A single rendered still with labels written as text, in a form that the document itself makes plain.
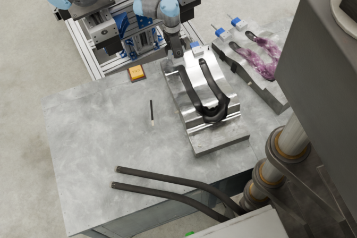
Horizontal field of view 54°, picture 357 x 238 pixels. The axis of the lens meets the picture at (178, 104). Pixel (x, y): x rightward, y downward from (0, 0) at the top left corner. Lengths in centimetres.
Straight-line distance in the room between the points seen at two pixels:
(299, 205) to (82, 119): 110
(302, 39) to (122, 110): 133
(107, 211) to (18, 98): 160
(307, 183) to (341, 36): 48
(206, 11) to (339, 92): 268
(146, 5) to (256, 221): 97
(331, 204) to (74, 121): 127
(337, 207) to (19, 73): 265
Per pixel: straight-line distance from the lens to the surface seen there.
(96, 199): 163
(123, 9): 194
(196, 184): 146
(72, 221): 165
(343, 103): 47
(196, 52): 173
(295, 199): 110
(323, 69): 48
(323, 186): 87
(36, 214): 260
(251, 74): 172
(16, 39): 332
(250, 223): 88
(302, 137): 75
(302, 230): 135
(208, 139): 158
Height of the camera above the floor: 234
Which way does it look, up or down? 63 degrees down
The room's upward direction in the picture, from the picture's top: 7 degrees counter-clockwise
